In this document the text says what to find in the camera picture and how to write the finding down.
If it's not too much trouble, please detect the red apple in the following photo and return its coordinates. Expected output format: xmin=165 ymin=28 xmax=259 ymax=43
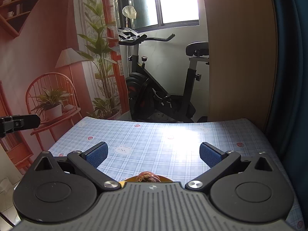
xmin=136 ymin=171 xmax=161 ymax=182

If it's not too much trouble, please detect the blue plaid tablecloth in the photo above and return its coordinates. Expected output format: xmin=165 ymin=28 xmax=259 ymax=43
xmin=47 ymin=116 xmax=305 ymax=231

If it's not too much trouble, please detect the yellow plate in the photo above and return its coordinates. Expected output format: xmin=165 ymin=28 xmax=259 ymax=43
xmin=119 ymin=176 xmax=172 ymax=187

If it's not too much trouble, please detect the dark teal curtain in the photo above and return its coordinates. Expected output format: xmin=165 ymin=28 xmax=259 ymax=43
xmin=264 ymin=0 xmax=308 ymax=188

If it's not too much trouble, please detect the black exercise bike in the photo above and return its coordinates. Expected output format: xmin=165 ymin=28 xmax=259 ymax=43
xmin=118 ymin=28 xmax=209 ymax=123

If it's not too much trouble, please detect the wooden wardrobe panel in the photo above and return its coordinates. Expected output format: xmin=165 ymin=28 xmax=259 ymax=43
xmin=204 ymin=0 xmax=277 ymax=128

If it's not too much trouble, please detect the white lamp on bike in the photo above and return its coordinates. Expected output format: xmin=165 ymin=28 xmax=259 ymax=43
xmin=122 ymin=5 xmax=137 ymax=19

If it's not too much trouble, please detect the window with dark frame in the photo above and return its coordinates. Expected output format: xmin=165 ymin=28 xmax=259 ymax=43
xmin=114 ymin=0 xmax=199 ymax=32

